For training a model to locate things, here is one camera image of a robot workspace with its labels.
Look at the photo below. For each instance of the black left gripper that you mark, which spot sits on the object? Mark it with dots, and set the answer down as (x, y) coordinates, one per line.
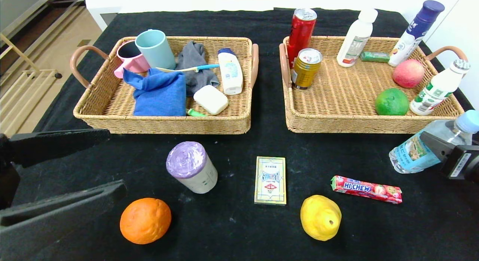
(4, 171)

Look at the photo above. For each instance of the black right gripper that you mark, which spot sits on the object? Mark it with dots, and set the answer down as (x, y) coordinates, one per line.
(460, 164)

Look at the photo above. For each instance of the clear water bottle blue cap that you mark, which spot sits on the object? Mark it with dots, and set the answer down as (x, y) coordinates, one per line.
(411, 152)

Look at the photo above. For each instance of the red Hi-Chew candy pack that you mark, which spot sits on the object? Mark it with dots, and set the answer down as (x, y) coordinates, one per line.
(365, 189)

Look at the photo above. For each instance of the yellow lemon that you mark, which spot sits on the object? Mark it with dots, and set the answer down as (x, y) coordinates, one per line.
(320, 218)

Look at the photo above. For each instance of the wicker basket with toiletries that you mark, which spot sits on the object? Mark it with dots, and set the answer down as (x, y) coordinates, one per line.
(112, 100)

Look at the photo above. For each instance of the wicker basket with food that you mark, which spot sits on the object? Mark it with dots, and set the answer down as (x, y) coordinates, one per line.
(336, 92)

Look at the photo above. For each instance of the white yogurt bottle green label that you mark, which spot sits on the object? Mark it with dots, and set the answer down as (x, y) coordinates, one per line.
(434, 90)

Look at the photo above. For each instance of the green citrus fruit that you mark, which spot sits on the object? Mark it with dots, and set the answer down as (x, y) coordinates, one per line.
(391, 102)

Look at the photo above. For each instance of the red apple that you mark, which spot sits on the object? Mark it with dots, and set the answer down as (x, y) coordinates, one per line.
(408, 73)

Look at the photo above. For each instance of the orange fruit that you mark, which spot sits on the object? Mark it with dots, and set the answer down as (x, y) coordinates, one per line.
(145, 220)

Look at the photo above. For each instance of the beige wheeled rack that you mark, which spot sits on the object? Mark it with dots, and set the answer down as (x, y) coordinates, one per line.
(22, 85)

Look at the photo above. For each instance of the green gum pack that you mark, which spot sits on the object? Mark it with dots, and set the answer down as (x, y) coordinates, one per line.
(374, 57)

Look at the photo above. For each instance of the white bottle purple cap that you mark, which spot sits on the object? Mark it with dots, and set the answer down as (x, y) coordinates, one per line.
(408, 40)

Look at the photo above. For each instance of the purple trash bag roll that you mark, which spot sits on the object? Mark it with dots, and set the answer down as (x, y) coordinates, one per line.
(191, 167)

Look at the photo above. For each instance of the blue cloth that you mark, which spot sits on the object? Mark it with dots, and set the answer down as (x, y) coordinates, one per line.
(161, 96)

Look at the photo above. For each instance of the pink plastic cup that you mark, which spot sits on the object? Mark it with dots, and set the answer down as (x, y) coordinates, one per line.
(133, 64)

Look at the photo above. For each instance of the gold drink can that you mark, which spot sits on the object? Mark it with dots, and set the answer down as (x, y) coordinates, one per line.
(305, 72)

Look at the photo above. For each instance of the small green plastic item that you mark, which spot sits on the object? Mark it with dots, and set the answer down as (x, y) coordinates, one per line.
(194, 112)

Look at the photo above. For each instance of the playing card box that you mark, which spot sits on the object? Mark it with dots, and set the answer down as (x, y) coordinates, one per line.
(270, 180)

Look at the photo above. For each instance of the light teal plastic cup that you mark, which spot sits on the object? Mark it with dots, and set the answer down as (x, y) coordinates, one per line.
(157, 51)

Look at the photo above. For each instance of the red drink can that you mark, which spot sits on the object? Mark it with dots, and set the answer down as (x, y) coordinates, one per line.
(301, 32)

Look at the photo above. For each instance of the white soap box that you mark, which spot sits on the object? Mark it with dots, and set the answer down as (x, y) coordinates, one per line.
(210, 100)

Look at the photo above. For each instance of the grey cloth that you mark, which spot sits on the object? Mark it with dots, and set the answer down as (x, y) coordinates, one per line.
(192, 55)

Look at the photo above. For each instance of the black tablecloth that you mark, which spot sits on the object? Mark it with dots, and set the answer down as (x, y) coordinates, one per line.
(239, 234)

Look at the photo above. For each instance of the white and blue toothbrush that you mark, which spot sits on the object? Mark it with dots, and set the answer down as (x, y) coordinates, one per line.
(207, 66)

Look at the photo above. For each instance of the white lotion bottle blue cap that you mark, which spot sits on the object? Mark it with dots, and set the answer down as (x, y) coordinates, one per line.
(230, 73)

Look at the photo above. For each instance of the white table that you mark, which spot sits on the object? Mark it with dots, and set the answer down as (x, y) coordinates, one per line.
(168, 0)

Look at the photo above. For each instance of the grey metal shelf frame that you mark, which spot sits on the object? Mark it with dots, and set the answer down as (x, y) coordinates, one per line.
(41, 3)

